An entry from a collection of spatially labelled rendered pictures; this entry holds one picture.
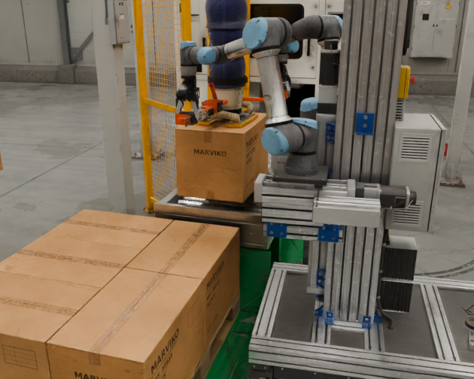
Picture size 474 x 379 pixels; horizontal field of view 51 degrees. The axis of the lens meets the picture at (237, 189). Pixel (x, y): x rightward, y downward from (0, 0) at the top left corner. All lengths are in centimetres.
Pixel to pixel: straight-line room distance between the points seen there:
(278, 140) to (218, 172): 89
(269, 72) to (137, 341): 113
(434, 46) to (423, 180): 906
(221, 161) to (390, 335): 125
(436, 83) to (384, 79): 928
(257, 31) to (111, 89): 198
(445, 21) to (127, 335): 1005
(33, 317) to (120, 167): 194
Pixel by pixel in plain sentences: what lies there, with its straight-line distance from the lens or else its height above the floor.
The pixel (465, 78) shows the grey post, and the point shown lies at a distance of 544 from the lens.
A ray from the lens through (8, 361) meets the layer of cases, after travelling 223.
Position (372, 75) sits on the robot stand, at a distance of 223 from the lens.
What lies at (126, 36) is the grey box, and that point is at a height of 152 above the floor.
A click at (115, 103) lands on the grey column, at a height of 106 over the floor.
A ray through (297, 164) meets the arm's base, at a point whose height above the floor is 109.
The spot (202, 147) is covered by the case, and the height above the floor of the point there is 98.
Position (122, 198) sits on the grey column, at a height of 32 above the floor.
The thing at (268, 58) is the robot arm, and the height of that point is 152.
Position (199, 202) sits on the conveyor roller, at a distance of 318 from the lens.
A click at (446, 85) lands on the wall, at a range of 1154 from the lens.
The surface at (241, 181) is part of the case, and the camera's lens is 278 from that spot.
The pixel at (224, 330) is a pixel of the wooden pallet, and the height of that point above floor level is 2.
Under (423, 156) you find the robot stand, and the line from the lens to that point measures 227.
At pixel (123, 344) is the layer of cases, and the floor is 54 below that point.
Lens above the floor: 170
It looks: 20 degrees down
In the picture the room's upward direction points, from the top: straight up
